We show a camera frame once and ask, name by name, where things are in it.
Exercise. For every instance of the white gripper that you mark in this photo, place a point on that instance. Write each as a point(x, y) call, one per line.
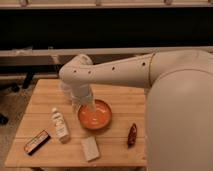
point(82, 94)

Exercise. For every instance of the orange ceramic bowl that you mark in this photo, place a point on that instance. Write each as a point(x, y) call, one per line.
point(95, 118)

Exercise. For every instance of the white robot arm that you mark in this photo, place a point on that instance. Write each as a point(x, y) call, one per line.
point(179, 106)

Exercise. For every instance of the translucent plastic cup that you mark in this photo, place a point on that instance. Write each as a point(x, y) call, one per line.
point(65, 89)

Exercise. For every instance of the wooden table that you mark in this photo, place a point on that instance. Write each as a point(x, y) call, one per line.
point(127, 105)

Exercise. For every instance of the white plastic bottle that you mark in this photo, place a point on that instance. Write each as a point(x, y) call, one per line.
point(60, 125)

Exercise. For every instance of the white sponge block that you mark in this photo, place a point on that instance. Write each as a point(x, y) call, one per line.
point(90, 148)

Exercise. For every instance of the dark rectangular snack box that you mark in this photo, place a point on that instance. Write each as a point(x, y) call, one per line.
point(36, 142)

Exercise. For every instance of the grey metal rail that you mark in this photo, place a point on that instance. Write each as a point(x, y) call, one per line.
point(32, 57)

